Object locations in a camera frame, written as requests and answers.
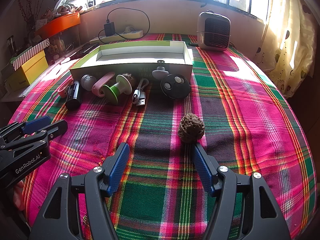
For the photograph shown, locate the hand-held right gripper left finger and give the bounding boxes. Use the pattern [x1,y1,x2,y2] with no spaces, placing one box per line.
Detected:
[29,142,130,240]

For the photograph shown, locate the green and white spool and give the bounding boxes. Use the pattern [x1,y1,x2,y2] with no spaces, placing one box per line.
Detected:
[102,75,134,105]

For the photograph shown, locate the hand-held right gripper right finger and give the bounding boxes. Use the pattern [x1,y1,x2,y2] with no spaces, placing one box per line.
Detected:
[192,142,292,240]

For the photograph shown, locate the black round two-button device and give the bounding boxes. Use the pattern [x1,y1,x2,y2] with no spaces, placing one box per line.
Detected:
[160,74,192,101]

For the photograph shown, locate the clear cylinder with grey ring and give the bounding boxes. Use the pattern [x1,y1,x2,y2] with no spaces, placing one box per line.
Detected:
[80,74,97,91]

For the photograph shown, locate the large brown walnut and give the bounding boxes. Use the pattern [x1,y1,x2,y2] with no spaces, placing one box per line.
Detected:
[178,114,205,144]

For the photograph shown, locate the orange box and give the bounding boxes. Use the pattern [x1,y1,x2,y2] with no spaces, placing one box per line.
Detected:
[35,12,81,38]

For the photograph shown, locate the dried branches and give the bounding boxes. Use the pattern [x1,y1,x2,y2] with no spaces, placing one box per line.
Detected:
[17,0,40,30]

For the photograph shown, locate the pile of plastic bags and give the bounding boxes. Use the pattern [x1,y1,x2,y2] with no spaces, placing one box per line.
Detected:
[54,0,80,15]

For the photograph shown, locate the cream patterned curtain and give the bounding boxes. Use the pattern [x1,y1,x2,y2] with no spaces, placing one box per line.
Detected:
[260,0,315,98]

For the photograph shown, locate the pink roller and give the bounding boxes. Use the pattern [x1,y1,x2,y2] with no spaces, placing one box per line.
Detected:
[92,72,116,98]

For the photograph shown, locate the black charger cable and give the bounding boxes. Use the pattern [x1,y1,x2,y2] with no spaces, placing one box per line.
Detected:
[98,7,150,44]

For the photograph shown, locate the pink green plaid blanket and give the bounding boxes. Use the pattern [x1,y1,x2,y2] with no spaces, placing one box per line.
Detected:
[9,32,318,240]

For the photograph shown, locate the black phone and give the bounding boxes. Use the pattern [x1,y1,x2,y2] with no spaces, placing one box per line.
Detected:
[70,42,100,60]

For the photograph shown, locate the grey short usb cable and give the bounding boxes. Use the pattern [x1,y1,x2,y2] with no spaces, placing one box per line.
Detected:
[132,78,150,107]

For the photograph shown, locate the pink clip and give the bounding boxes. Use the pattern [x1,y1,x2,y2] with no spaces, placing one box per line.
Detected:
[55,79,74,97]

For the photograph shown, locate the yellow box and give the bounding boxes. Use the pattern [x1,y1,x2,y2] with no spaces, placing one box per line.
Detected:
[5,50,49,90]

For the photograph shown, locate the black rectangular battery device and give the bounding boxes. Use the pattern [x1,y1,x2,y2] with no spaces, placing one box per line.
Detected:
[65,79,82,110]

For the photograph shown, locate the black charger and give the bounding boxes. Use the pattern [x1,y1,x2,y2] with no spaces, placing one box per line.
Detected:
[104,22,116,37]

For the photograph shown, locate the white cardboard box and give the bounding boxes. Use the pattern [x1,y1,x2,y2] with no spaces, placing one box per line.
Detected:
[69,40,193,80]

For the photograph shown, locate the grey white knob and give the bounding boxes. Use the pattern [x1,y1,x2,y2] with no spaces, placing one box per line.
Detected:
[152,59,168,80]

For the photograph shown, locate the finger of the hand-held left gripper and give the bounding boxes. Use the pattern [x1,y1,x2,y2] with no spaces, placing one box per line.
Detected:
[0,116,51,140]
[5,120,68,153]

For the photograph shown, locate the beige portable heater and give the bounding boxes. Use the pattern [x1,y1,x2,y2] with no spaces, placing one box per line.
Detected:
[197,10,231,52]

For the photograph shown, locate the small brown walnut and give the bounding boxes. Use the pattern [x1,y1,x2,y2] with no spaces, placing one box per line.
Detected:
[122,72,137,85]

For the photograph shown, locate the striped box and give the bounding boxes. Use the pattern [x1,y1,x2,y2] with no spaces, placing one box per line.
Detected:
[11,39,50,70]

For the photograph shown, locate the pale yellow power strip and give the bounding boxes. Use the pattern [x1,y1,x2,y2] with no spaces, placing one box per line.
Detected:
[89,30,143,43]

